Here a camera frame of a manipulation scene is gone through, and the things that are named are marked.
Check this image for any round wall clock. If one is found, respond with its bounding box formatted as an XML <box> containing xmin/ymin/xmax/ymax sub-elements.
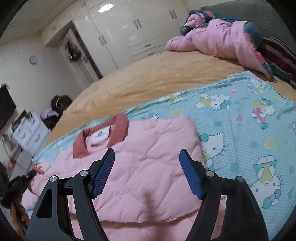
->
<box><xmin>29</xmin><ymin>55</ymin><xmax>38</xmax><ymax>65</ymax></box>

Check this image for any pink floral padded coat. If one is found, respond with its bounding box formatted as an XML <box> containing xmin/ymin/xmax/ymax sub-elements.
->
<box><xmin>166</xmin><ymin>9</ymin><xmax>275</xmax><ymax>82</ymax></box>

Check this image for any dark bag pile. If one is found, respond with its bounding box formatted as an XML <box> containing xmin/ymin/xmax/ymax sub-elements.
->
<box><xmin>42</xmin><ymin>95</ymin><xmax>72</xmax><ymax>130</ymax></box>

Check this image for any purple cloth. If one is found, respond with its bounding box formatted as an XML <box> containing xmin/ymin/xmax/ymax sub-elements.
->
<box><xmin>40</xmin><ymin>108</ymin><xmax>59</xmax><ymax>121</ymax></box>

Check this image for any white drawer cabinet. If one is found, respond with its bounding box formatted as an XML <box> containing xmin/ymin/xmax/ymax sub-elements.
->
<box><xmin>10</xmin><ymin>110</ymin><xmax>51</xmax><ymax>157</ymax></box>

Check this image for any white bedroom door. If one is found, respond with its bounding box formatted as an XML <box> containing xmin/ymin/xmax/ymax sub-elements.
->
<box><xmin>61</xmin><ymin>29</ymin><xmax>100</xmax><ymax>87</ymax></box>

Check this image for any tan bed cover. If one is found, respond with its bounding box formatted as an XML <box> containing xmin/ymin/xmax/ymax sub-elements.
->
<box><xmin>45</xmin><ymin>49</ymin><xmax>296</xmax><ymax>147</ymax></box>

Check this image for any white glossy wardrobe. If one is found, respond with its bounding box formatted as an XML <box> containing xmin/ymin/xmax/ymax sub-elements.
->
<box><xmin>41</xmin><ymin>1</ymin><xmax>188</xmax><ymax>77</ymax></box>

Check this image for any person left hand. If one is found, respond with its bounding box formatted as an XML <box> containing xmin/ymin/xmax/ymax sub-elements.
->
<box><xmin>10</xmin><ymin>197</ymin><xmax>30</xmax><ymax>240</ymax></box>

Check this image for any black wall television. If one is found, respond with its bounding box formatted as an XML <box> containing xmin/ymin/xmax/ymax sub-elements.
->
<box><xmin>0</xmin><ymin>85</ymin><xmax>16</xmax><ymax>128</ymax></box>

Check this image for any grey headboard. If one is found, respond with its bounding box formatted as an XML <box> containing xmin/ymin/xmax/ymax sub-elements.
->
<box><xmin>201</xmin><ymin>1</ymin><xmax>295</xmax><ymax>51</ymax></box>

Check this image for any hanging door ornament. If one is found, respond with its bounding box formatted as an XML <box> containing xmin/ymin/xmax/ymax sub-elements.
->
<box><xmin>64</xmin><ymin>39</ymin><xmax>81</xmax><ymax>62</ymax></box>

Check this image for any blue cartoon cat blanket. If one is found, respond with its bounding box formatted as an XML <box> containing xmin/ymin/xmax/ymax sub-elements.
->
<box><xmin>36</xmin><ymin>72</ymin><xmax>295</xmax><ymax>240</ymax></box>

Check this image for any pink quilted jacket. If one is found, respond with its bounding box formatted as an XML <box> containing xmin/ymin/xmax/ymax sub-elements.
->
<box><xmin>22</xmin><ymin>113</ymin><xmax>204</xmax><ymax>240</ymax></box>

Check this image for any striped dark pillow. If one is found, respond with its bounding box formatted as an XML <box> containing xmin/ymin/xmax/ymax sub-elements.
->
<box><xmin>257</xmin><ymin>37</ymin><xmax>295</xmax><ymax>89</ymax></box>

